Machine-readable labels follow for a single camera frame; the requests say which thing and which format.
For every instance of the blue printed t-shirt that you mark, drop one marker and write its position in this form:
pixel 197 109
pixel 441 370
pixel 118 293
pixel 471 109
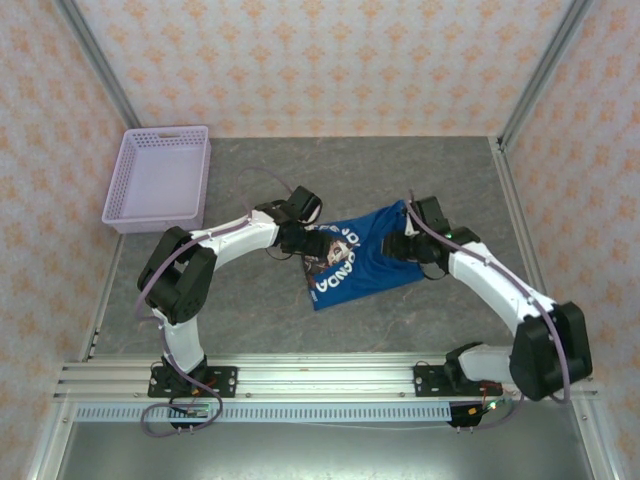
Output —
pixel 370 270

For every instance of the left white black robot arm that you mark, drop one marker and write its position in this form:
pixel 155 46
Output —
pixel 235 237

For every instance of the lavender plastic basket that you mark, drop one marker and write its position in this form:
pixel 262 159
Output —
pixel 150 175

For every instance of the small circuit board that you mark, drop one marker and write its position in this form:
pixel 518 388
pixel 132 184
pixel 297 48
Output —
pixel 492 405
pixel 197 411

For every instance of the grey metal lower panel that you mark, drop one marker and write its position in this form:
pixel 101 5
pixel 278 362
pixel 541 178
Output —
pixel 325 450

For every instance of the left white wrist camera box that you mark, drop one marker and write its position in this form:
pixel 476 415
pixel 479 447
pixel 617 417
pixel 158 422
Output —
pixel 315 215

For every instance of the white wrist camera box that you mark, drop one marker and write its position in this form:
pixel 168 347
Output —
pixel 410 228
pixel 315 215

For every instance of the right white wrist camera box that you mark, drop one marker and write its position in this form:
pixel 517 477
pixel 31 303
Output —
pixel 410 228

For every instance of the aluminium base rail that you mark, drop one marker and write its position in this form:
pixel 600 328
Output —
pixel 325 375

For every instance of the aluminium frame post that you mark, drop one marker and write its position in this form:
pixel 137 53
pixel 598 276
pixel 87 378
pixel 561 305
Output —
pixel 542 70
pixel 103 70

